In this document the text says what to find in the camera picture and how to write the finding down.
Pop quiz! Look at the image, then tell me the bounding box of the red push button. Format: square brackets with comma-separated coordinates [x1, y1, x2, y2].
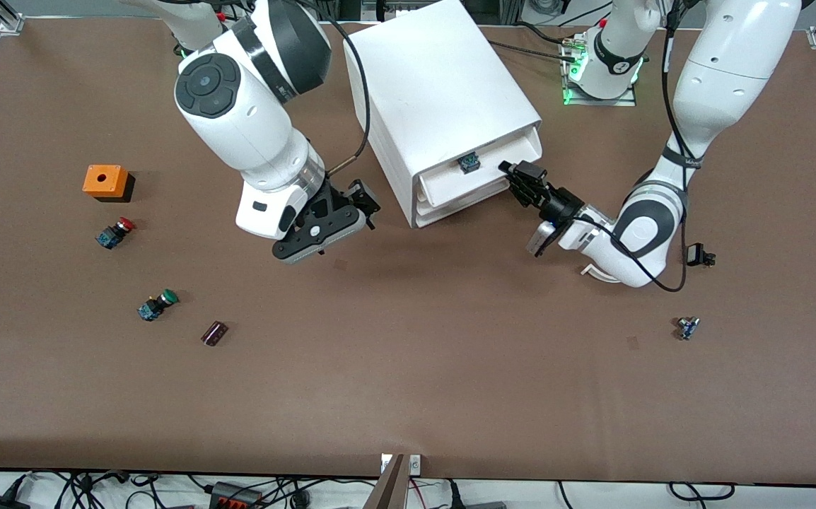
[95, 217, 137, 250]

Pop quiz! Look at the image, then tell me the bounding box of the wooden beam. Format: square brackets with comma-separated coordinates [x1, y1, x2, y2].
[362, 454, 409, 509]

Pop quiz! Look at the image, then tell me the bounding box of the aluminium frame post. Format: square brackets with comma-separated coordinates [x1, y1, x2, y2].
[482, 0, 526, 28]

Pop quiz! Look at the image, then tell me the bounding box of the black floor cable loop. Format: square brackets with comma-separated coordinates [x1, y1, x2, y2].
[668, 482, 736, 501]

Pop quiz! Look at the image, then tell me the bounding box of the white curved plastic strip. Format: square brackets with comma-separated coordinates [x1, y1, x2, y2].
[581, 263, 621, 284]

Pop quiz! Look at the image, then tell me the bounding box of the black orange power strip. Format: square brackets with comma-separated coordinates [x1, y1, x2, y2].
[210, 481, 264, 509]

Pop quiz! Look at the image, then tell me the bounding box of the black table cable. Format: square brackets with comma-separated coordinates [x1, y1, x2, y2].
[489, 39, 571, 63]
[514, 21, 578, 47]

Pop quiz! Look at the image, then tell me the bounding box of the green push button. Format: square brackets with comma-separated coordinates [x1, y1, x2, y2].
[137, 288, 180, 322]

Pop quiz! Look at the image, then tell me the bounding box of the white plastic drawer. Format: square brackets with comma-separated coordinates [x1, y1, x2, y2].
[416, 211, 494, 228]
[419, 127, 543, 209]
[416, 201, 479, 220]

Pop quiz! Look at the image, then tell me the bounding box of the white drawer cabinet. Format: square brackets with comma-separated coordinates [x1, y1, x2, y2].
[343, 0, 543, 229]

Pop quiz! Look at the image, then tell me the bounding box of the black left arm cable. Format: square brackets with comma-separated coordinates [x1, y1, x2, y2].
[571, 0, 699, 293]

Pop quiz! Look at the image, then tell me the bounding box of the orange box with hole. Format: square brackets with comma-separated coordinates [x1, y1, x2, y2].
[82, 164, 136, 204]

